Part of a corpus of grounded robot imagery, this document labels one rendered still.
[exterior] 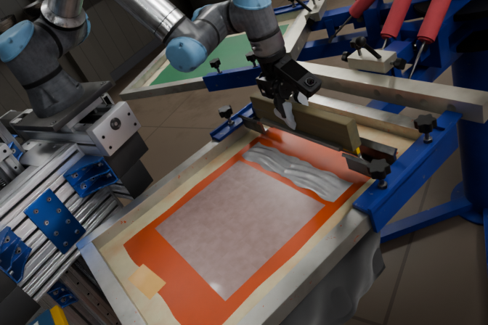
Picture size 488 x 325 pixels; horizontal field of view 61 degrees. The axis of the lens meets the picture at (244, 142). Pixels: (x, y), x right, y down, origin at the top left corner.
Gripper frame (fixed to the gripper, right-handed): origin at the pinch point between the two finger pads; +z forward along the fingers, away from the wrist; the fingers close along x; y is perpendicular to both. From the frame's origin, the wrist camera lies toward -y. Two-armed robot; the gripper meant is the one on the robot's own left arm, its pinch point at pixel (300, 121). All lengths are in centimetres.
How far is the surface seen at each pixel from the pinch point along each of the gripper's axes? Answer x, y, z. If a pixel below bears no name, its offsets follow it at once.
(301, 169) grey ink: 7.0, -3.6, 9.3
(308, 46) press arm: -52, 52, 12
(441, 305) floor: -26, -12, 105
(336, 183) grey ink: 6.7, -15.1, 9.2
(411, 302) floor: -20, -2, 105
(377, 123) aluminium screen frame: -14.3, -11.2, 7.6
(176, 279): 47.0, -3.1, 9.8
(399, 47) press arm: -39.9, -1.3, 1.1
